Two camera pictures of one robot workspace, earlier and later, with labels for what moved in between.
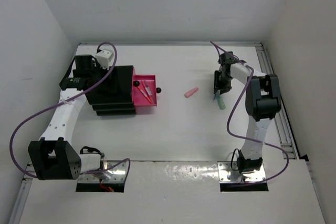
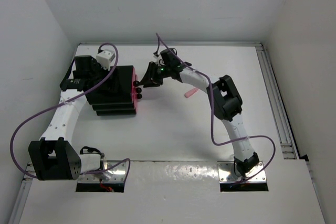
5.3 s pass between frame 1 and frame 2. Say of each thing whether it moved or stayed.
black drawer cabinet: stayed
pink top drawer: moved
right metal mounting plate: stayed
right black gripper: moved
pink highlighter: stayed
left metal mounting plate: stayed
